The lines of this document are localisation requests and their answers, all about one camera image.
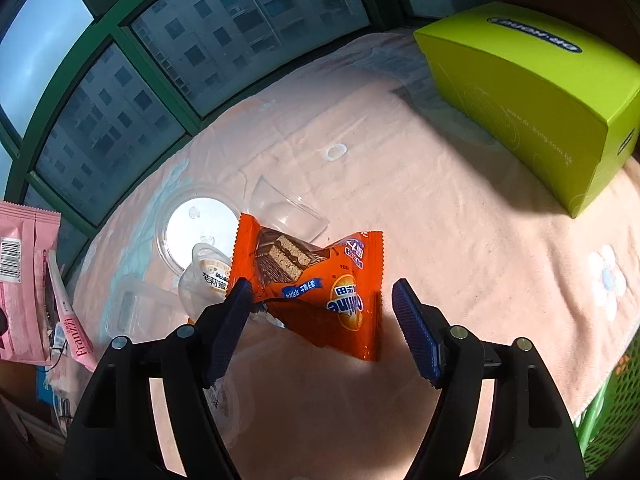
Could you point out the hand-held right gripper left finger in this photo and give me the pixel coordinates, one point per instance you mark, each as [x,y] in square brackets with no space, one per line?
[230,325]

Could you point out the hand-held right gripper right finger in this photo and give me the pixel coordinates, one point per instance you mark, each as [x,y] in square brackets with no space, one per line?
[415,330]

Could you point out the orange snack wrapper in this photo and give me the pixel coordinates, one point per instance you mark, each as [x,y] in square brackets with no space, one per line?
[310,280]

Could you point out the green plastic basket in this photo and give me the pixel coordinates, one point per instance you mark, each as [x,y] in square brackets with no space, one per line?
[615,410]

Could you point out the clear jelly cup white label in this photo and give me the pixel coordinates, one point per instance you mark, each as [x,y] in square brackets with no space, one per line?
[227,405]
[207,270]

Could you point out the clear plastic tray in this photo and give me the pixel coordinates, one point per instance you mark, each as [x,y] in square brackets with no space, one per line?
[145,305]

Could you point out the clear round plastic container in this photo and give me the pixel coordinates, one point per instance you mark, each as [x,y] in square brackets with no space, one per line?
[200,220]

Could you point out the pink printed blanket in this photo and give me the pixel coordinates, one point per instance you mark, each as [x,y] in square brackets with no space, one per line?
[425,200]

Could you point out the clear plastic cup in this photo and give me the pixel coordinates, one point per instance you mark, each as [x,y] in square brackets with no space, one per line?
[285,205]

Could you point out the narrow pink snack packet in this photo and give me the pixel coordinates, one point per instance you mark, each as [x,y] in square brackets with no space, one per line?
[75,340]

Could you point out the large pink snack packet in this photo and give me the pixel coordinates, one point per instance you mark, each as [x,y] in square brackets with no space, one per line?
[25,285]

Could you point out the green cardboard box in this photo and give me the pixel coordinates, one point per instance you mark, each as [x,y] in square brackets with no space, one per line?
[525,95]

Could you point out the green window frame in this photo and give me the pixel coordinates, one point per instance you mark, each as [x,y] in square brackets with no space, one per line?
[115,30]

